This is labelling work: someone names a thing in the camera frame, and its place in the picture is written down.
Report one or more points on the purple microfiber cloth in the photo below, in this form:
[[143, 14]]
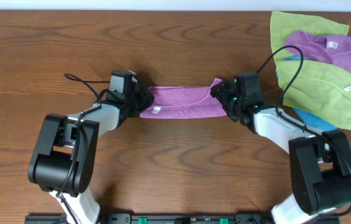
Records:
[[182, 102]]

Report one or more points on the blue cloth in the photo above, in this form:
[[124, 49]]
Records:
[[313, 120]]

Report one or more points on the large green cloth top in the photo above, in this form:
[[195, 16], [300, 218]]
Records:
[[283, 25]]

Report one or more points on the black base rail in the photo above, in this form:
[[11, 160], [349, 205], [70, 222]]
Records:
[[125, 218]]

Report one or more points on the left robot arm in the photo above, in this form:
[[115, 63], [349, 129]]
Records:
[[64, 155]]

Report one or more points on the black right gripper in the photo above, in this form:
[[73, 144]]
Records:
[[221, 91]]

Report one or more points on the purple cloth with label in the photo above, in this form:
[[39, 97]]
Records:
[[332, 49]]

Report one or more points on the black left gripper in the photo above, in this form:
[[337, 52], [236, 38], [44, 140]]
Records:
[[144, 94]]

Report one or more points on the green cloth with label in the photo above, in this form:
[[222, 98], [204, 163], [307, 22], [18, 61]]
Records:
[[320, 88]]

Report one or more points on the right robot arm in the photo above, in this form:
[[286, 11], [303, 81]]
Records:
[[320, 161]]

